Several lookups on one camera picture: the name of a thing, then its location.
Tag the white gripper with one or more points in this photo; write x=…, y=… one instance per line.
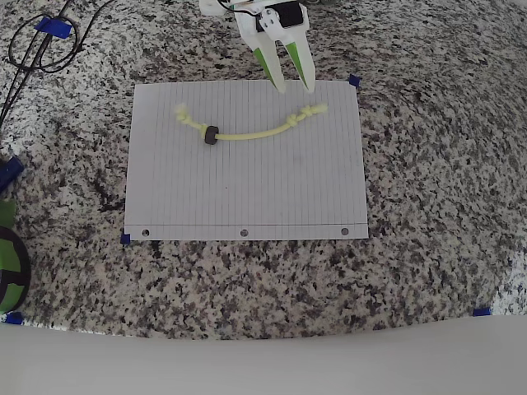
x=288, y=20

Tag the black hex nut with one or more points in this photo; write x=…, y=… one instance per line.
x=211, y=135

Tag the blue tape piece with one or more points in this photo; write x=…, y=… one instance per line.
x=481, y=311
x=13, y=317
x=125, y=238
x=354, y=80

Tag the white lined paper sheet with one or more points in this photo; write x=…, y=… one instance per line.
x=247, y=185

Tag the large blue tape strip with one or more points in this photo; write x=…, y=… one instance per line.
x=53, y=26

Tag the white backdrop board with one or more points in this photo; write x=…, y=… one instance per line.
x=263, y=366

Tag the green tape piece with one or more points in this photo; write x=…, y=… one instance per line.
x=6, y=212

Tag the green black round stand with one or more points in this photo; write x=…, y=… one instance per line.
x=10, y=263

